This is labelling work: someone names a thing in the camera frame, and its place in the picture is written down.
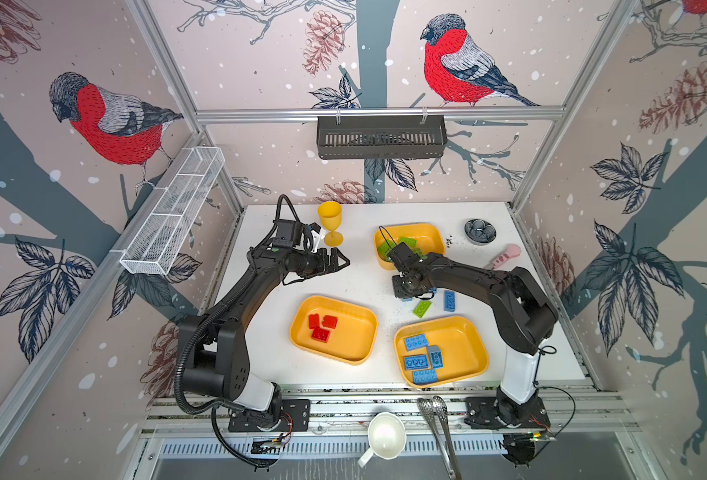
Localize green lego brick long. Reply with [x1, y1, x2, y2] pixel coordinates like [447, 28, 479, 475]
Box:
[377, 241, 393, 261]

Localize yellow tray near right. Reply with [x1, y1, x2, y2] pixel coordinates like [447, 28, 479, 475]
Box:
[393, 316, 489, 388]

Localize yellow tray far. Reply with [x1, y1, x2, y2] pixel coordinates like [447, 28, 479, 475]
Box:
[373, 223, 445, 271]

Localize pink plastic toy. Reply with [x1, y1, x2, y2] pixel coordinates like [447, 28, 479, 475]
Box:
[485, 244, 521, 270]

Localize black hanging wire basket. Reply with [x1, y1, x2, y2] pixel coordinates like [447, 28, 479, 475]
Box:
[317, 115, 447, 160]

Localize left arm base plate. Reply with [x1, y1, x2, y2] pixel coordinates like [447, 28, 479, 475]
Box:
[228, 399, 311, 433]

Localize white wire mesh shelf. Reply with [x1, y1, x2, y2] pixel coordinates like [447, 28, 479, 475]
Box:
[120, 146, 225, 275]

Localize yellow plastic goblet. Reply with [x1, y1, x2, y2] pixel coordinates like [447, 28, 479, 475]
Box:
[318, 201, 344, 247]

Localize white measuring cup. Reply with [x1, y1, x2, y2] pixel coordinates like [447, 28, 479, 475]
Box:
[357, 412, 407, 468]

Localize yellow tray near left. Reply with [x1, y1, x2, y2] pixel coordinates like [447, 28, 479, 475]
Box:
[290, 295, 379, 365]

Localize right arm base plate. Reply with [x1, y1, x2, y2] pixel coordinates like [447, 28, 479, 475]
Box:
[463, 395, 551, 430]

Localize small red lego brick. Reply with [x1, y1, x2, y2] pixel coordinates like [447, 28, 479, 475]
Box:
[309, 314, 321, 330]

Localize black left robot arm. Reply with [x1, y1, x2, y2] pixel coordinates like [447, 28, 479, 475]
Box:
[173, 194, 351, 430]

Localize blue lego brick low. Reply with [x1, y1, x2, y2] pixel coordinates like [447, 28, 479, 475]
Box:
[413, 369, 439, 385]

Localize metal tongs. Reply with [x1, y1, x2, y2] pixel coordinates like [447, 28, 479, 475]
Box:
[417, 396, 461, 480]

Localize yellow tray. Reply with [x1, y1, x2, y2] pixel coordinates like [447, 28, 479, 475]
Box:
[373, 223, 445, 271]
[290, 295, 379, 365]
[393, 316, 489, 388]

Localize dark grey round dish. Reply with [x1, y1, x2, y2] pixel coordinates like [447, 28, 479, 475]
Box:
[463, 219, 497, 245]

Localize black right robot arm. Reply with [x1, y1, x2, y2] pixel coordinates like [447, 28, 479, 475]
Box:
[387, 243, 559, 430]

